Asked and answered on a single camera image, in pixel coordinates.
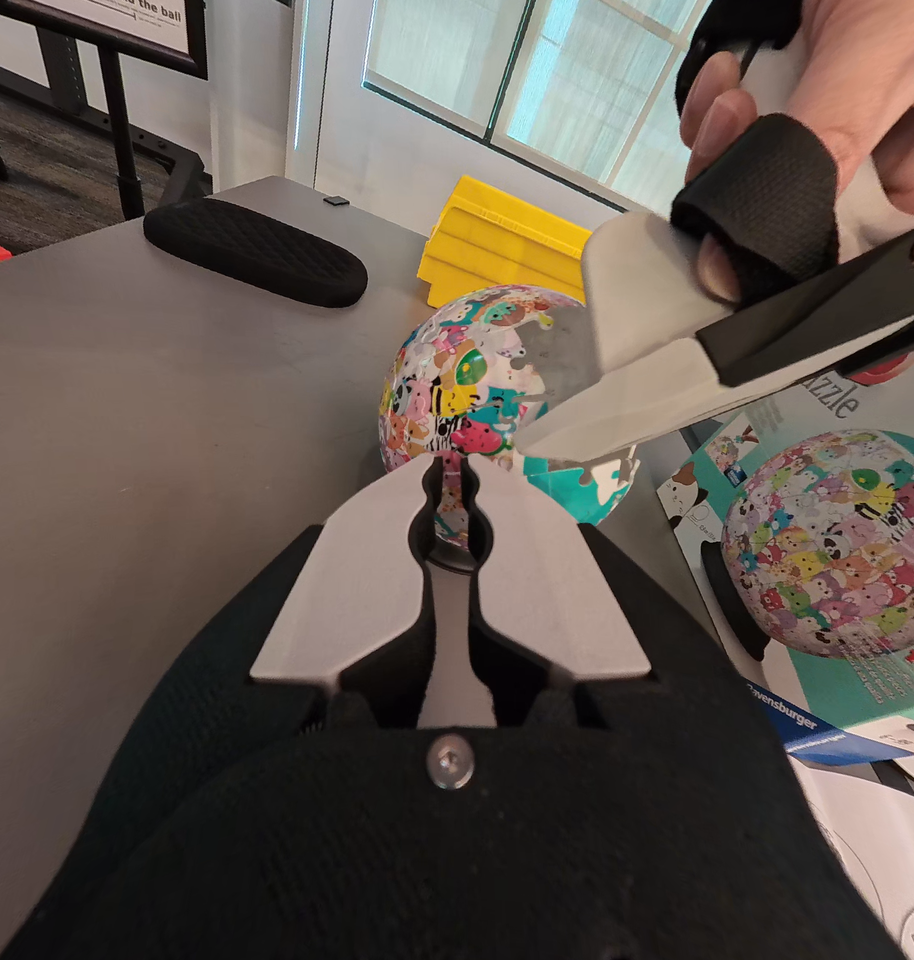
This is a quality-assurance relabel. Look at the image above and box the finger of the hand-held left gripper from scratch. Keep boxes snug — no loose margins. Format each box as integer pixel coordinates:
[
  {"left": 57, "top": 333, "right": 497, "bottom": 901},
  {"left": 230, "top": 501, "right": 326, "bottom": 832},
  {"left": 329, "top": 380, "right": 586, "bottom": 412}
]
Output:
[
  {"left": 577, "top": 384, "right": 794, "bottom": 462},
  {"left": 515, "top": 210, "right": 737, "bottom": 462}
]

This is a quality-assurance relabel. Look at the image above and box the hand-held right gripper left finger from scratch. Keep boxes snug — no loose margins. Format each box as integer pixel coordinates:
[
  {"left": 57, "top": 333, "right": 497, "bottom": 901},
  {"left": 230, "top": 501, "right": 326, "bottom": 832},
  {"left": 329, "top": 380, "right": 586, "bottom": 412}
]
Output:
[{"left": 249, "top": 454, "right": 438, "bottom": 696}]

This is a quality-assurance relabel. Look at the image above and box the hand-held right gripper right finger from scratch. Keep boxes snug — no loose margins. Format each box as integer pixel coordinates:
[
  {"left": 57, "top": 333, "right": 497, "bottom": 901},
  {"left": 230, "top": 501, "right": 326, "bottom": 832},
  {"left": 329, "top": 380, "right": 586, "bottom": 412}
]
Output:
[{"left": 460, "top": 456, "right": 653, "bottom": 687}]

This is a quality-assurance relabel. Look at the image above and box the colourful puzzle ball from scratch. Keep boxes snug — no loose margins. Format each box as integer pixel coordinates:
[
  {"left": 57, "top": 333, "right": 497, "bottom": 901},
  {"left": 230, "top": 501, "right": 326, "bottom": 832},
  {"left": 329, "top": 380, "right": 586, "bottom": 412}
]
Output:
[{"left": 380, "top": 288, "right": 642, "bottom": 555}]

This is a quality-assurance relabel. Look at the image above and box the teal puzzle box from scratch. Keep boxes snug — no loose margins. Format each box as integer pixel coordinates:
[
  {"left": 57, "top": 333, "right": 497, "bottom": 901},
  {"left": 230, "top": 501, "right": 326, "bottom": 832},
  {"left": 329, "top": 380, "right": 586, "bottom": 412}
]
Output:
[{"left": 655, "top": 358, "right": 914, "bottom": 790}]

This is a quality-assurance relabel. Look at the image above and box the person's left hand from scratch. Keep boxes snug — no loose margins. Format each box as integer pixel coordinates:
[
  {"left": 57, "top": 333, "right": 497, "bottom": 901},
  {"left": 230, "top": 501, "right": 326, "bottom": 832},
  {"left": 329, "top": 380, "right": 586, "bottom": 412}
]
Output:
[{"left": 680, "top": 0, "right": 914, "bottom": 303}]

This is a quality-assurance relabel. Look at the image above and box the stack of yellow bins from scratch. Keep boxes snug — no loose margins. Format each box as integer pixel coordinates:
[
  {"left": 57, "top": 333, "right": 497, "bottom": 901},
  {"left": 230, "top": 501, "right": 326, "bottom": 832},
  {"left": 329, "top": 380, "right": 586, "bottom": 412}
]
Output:
[{"left": 418, "top": 174, "right": 602, "bottom": 310}]

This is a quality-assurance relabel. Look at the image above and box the black padded wrist rest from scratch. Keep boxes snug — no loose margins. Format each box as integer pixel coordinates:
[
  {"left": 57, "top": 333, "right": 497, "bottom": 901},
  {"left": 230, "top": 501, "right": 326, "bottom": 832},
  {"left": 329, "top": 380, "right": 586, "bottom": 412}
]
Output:
[{"left": 143, "top": 197, "right": 369, "bottom": 309}]

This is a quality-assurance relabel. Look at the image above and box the white instruction sheet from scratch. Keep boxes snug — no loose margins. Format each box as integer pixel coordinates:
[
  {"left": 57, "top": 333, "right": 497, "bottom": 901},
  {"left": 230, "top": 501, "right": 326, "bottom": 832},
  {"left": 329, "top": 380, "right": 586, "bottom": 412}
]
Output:
[{"left": 787, "top": 750, "right": 914, "bottom": 960}]

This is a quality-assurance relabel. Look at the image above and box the black metal sign stand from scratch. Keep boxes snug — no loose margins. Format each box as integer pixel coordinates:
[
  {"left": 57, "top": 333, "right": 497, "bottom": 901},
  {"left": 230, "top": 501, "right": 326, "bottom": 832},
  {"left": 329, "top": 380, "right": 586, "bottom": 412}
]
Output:
[{"left": 35, "top": 28, "right": 215, "bottom": 220}]

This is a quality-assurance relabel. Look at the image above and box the black framed sign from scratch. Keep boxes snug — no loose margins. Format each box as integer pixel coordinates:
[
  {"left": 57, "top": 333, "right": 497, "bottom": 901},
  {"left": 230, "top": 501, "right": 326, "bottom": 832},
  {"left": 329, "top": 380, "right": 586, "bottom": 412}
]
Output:
[{"left": 0, "top": 0, "right": 209, "bottom": 81}]

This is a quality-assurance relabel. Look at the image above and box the window with dark frame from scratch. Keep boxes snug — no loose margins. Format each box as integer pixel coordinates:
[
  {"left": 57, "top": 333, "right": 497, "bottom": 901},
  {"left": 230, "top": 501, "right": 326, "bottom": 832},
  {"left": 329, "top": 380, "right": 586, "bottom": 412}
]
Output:
[{"left": 361, "top": 0, "right": 716, "bottom": 216}]

